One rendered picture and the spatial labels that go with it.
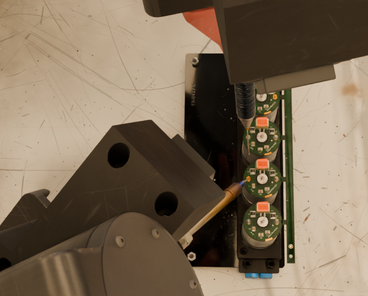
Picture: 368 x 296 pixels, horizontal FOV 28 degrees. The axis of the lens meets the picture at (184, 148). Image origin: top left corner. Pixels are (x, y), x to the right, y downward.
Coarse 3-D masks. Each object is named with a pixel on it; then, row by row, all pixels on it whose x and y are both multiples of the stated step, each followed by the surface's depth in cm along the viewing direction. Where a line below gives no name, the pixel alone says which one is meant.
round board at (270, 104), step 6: (270, 96) 49; (258, 102) 49; (264, 102) 49; (270, 102) 49; (276, 102) 49; (258, 108) 49; (264, 108) 49; (270, 108) 49; (258, 114) 49; (264, 114) 49
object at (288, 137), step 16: (288, 96) 49; (288, 112) 49; (288, 128) 48; (288, 144) 48; (288, 160) 48; (288, 176) 48; (288, 192) 47; (288, 208) 47; (288, 224) 47; (288, 240) 47; (288, 256) 46
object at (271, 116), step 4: (256, 96) 49; (264, 96) 49; (260, 100) 49; (264, 100) 49; (276, 108) 49; (272, 112) 49; (276, 112) 52; (256, 116) 49; (260, 116) 49; (264, 116) 49; (268, 116) 50; (272, 116) 50; (252, 120) 51; (272, 120) 52
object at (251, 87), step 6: (234, 84) 40; (240, 84) 39; (246, 84) 39; (252, 84) 39; (240, 90) 40; (246, 90) 40; (252, 90) 40; (240, 96) 40; (246, 96) 40; (252, 96) 40; (240, 102) 40; (246, 102) 40; (252, 102) 41; (240, 108) 41; (246, 108) 41; (252, 108) 41; (240, 114) 41; (246, 114) 41; (252, 114) 41
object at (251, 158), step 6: (264, 132) 48; (258, 138) 48; (264, 138) 48; (246, 150) 49; (276, 150) 49; (246, 156) 50; (252, 156) 49; (258, 156) 49; (264, 156) 48; (270, 156) 49; (246, 162) 52; (252, 162) 51
